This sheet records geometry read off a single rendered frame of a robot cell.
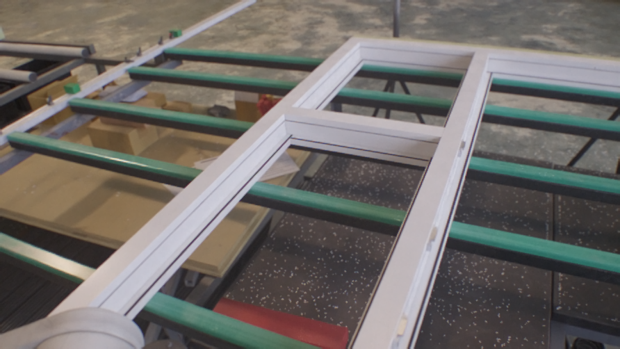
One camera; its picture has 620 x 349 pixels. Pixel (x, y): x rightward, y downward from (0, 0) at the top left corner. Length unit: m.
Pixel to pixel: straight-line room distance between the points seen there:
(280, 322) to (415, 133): 0.50
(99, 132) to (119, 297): 1.06
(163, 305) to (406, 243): 0.40
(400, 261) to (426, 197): 0.17
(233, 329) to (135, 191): 0.86
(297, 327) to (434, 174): 0.42
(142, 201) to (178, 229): 0.61
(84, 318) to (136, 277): 0.51
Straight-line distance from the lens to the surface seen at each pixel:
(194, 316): 0.76
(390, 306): 0.64
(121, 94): 1.77
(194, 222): 0.89
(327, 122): 1.08
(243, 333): 0.72
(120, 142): 1.72
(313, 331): 1.00
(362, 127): 1.06
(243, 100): 1.73
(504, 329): 1.10
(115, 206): 1.47
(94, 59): 2.31
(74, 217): 1.49
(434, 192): 0.84
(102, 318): 0.30
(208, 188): 0.90
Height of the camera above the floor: 1.43
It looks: 34 degrees down
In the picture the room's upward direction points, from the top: 5 degrees counter-clockwise
